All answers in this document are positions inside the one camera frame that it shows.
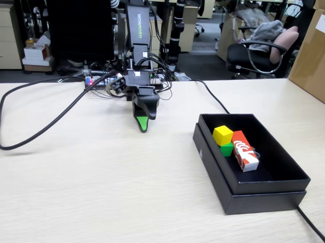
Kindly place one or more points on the black cardboard box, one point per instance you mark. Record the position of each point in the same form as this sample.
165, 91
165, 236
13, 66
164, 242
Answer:
269, 184

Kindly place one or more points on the black office chair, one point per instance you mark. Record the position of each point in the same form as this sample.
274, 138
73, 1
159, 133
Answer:
239, 55

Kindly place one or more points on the green wooden cube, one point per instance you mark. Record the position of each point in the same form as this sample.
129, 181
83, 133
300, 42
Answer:
227, 150

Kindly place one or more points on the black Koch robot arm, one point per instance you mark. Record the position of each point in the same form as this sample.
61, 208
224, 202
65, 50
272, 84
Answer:
137, 24

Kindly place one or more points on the flat white box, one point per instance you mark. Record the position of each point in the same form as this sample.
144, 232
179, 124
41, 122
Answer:
36, 62

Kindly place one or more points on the black open box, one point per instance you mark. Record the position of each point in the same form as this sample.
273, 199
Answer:
266, 203

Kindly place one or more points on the yellow wooden cube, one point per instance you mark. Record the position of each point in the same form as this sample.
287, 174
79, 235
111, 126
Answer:
223, 134

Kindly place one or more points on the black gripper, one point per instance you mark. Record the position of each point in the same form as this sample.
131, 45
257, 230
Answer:
138, 80

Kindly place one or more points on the black and white pole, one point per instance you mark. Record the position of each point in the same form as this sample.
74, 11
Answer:
177, 26

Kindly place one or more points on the red and white carton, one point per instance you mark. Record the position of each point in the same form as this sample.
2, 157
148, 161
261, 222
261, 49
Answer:
245, 153

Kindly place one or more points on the black computer monitor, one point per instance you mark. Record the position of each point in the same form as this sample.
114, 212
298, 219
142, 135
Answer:
77, 25

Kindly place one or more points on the pink cushion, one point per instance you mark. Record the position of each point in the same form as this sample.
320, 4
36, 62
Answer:
285, 40

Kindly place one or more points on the white small carton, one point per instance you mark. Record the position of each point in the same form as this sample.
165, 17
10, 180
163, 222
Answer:
34, 51

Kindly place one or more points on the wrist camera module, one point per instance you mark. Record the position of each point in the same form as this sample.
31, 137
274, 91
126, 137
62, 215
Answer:
117, 85

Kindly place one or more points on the grey cloth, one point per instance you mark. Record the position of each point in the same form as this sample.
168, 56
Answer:
267, 31

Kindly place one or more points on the controller circuit board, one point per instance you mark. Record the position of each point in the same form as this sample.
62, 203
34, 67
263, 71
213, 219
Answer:
98, 82

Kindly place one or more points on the large brown cardboard box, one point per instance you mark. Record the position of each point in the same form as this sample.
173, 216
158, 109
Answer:
314, 65

